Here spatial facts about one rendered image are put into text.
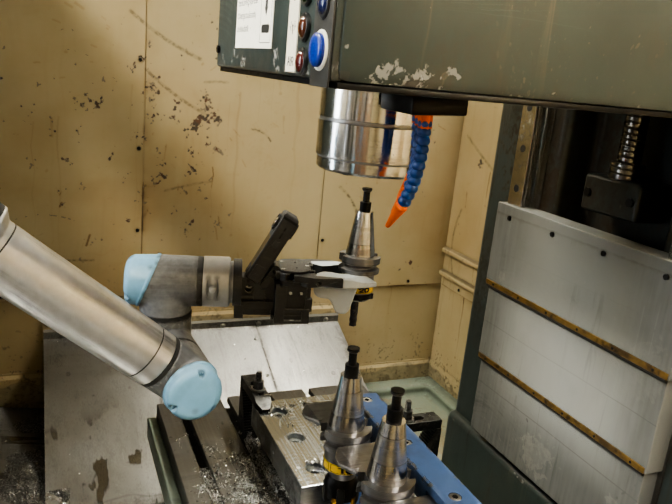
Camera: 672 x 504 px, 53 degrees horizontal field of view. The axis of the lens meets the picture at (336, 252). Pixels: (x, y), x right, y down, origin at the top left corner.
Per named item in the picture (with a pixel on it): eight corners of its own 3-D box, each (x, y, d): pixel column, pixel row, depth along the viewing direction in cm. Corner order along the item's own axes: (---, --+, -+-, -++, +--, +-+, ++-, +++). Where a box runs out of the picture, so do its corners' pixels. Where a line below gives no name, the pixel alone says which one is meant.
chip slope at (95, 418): (45, 579, 132) (43, 464, 126) (45, 414, 191) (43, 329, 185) (432, 504, 168) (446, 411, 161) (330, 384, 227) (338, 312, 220)
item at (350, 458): (345, 478, 74) (346, 472, 74) (327, 453, 79) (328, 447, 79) (400, 469, 77) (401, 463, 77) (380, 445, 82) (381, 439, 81)
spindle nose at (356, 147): (441, 182, 93) (453, 94, 90) (332, 177, 88) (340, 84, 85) (398, 164, 108) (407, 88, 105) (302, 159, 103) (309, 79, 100)
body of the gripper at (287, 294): (308, 307, 107) (231, 305, 105) (311, 255, 105) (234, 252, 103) (313, 324, 99) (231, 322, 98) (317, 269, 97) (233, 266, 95)
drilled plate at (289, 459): (299, 513, 109) (301, 487, 108) (250, 424, 135) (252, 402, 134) (420, 491, 118) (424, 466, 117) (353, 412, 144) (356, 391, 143)
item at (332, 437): (376, 454, 81) (378, 435, 80) (328, 458, 79) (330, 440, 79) (360, 427, 87) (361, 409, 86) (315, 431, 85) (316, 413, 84)
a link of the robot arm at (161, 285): (130, 299, 102) (130, 245, 100) (203, 301, 104) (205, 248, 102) (122, 317, 95) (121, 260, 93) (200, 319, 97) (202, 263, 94)
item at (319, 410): (310, 428, 84) (311, 422, 84) (296, 408, 88) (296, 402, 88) (360, 421, 87) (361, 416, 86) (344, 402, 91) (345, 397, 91)
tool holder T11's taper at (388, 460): (412, 486, 71) (420, 430, 69) (372, 488, 70) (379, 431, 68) (400, 463, 75) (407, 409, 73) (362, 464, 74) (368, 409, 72)
